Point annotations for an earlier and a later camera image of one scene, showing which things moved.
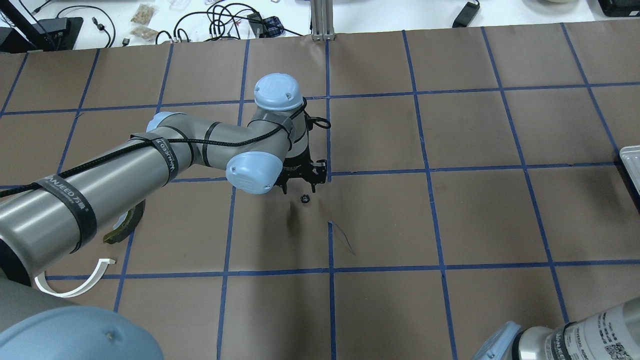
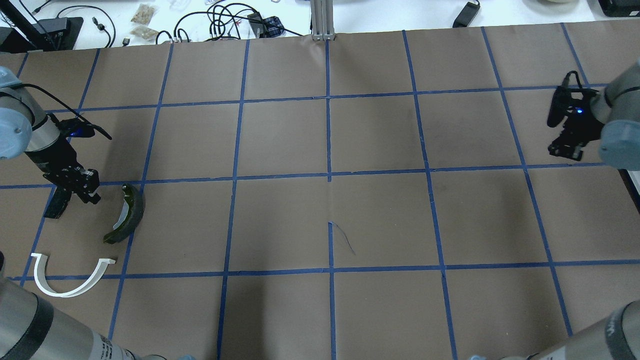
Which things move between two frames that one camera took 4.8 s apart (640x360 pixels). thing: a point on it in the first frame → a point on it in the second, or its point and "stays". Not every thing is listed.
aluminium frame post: (322, 15) stays
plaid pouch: (273, 26) stays
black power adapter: (466, 15) stays
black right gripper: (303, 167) → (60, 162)
